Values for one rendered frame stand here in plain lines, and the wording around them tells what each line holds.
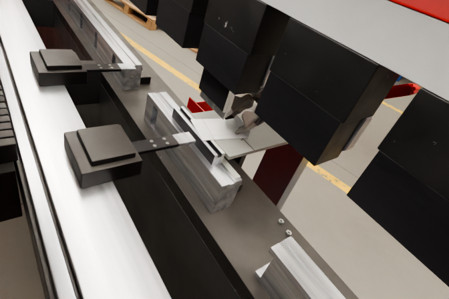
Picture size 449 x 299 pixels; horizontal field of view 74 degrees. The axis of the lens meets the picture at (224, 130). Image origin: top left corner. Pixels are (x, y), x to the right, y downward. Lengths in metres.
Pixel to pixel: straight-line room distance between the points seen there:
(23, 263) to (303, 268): 1.33
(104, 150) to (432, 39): 0.51
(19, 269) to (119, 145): 1.15
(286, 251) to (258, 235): 0.13
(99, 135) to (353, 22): 0.47
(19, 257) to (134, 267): 1.24
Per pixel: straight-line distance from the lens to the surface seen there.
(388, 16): 0.39
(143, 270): 0.50
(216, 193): 0.68
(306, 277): 0.60
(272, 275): 0.62
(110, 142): 0.60
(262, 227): 0.75
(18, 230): 1.79
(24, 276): 1.65
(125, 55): 1.12
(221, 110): 0.64
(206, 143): 0.70
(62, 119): 0.74
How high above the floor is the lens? 1.42
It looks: 33 degrees down
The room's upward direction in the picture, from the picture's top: 19 degrees clockwise
